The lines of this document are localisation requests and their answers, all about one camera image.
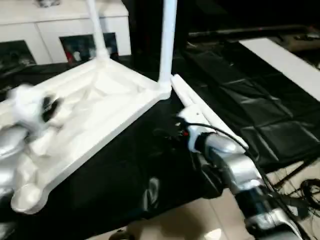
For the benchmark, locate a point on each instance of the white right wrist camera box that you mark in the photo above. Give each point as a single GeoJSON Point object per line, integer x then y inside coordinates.
{"type": "Point", "coordinates": [189, 120]}

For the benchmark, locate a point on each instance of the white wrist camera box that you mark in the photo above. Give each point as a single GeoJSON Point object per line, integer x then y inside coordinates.
{"type": "Point", "coordinates": [189, 120]}
{"type": "Point", "coordinates": [32, 107]}

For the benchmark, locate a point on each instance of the black work mat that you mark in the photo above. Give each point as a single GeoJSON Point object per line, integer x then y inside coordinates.
{"type": "Point", "coordinates": [240, 100]}

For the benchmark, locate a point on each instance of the white plastic table top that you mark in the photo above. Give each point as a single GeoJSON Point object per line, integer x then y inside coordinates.
{"type": "Point", "coordinates": [100, 110]}

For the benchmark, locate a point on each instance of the small grey metal object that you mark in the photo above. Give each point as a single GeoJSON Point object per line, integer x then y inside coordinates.
{"type": "Point", "coordinates": [48, 2]}

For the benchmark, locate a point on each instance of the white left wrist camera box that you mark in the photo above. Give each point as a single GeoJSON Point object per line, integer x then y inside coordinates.
{"type": "Point", "coordinates": [32, 107]}

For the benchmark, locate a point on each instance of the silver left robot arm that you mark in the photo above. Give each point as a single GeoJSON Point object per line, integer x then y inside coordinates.
{"type": "Point", "coordinates": [12, 155]}

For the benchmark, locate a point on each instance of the white flat board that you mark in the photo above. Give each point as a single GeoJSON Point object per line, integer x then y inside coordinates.
{"type": "Point", "coordinates": [285, 62]}

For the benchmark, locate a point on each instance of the dark cabinet with yellow label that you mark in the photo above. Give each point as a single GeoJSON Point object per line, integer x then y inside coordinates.
{"type": "Point", "coordinates": [200, 15]}

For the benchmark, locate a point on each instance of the small red bottle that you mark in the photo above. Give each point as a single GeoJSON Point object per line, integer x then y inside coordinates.
{"type": "Point", "coordinates": [70, 54]}

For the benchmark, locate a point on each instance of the white cabinet with glass doors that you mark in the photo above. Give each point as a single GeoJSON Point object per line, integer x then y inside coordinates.
{"type": "Point", "coordinates": [60, 17]}

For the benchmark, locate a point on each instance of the black horizontal bar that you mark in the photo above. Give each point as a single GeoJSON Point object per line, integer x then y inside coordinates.
{"type": "Point", "coordinates": [250, 33]}

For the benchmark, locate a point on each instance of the grey round robot part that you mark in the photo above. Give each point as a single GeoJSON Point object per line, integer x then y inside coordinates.
{"type": "Point", "coordinates": [118, 236]}

